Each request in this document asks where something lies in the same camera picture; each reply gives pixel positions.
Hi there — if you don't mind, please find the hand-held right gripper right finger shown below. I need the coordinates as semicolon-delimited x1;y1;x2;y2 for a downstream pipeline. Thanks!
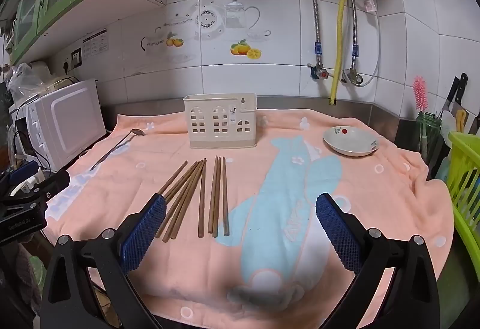
315;193;440;329

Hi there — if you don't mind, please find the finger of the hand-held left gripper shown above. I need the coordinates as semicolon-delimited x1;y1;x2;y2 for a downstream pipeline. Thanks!
0;161;40;183
32;171;71;203

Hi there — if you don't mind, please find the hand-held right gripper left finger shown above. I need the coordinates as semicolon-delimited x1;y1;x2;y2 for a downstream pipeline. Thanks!
39;193;167;329

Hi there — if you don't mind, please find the brown wooden chopstick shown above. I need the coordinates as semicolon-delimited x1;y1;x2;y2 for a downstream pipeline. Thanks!
163;160;203;243
212;157;223;238
222;157;230;237
198;159;207;239
155;162;199;239
157;160;188;195
171;159;207;240

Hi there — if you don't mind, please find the cream plastic utensil holder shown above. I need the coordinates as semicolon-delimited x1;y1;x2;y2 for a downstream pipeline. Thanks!
183;93;259;149

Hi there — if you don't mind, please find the white microwave oven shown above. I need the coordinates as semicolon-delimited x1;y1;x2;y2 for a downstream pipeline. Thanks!
17;79;107;172

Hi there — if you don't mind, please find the long metal spoon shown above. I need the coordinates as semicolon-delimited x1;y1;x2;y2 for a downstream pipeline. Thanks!
90;129;146;171

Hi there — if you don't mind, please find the pink printed towel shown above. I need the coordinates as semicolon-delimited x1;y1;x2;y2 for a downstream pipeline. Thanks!
45;108;455;326

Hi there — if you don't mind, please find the clear plastic bag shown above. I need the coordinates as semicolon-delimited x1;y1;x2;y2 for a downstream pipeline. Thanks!
7;63;43;99

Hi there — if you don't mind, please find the white floral dish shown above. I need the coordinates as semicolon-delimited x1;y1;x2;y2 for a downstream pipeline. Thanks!
323;126;380;157

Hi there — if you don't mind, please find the glass jar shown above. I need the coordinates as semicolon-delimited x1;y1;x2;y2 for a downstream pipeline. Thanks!
414;115;444;165

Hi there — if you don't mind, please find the green plastic dish rack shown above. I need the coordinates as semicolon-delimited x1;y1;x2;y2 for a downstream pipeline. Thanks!
445;130;480;240

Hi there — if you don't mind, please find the white instruction sticker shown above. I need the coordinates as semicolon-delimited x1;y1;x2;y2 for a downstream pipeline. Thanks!
81;28;109;59

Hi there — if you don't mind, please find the metal water valve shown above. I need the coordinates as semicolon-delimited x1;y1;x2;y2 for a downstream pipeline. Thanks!
342;69;364;87

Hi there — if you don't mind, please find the pink bottle brush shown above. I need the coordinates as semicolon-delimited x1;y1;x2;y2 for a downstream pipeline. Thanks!
412;76;429;161

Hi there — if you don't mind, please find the clear plastic tube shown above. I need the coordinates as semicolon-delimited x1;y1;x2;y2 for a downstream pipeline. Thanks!
358;0;382;87

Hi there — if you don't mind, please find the black cable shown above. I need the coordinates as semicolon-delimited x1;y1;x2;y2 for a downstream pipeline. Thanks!
10;127;51;169

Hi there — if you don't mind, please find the red handled water valve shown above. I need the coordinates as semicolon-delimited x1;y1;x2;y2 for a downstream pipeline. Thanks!
307;64;333;82

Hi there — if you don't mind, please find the black handled knife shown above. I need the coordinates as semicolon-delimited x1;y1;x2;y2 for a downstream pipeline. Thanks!
442;77;460;118
452;73;469;105

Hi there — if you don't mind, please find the yellow gas hose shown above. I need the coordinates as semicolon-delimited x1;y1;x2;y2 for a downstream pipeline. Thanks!
329;0;350;105

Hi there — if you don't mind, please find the metal flexible hose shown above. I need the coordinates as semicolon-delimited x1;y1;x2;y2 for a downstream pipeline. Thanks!
288;0;324;69
349;0;367;71

